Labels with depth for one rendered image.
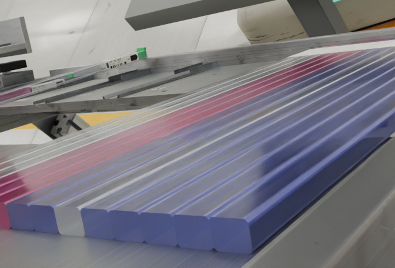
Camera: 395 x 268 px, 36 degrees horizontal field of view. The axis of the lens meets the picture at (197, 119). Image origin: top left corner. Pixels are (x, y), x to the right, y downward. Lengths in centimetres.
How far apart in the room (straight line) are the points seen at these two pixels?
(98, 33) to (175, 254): 222
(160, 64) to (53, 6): 196
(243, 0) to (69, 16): 162
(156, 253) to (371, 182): 7
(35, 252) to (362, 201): 11
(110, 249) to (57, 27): 244
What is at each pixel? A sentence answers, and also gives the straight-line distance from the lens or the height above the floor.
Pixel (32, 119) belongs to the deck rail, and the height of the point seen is 72.
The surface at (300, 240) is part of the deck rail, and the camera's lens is 16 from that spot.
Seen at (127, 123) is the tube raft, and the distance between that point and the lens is 39.
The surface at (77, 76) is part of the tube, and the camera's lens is 75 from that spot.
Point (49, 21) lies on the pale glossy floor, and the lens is 271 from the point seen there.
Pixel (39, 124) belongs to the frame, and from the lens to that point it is 104.
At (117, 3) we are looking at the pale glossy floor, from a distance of 246.
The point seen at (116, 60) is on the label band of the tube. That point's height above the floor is 78.
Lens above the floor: 122
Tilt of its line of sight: 43 degrees down
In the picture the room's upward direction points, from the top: 43 degrees counter-clockwise
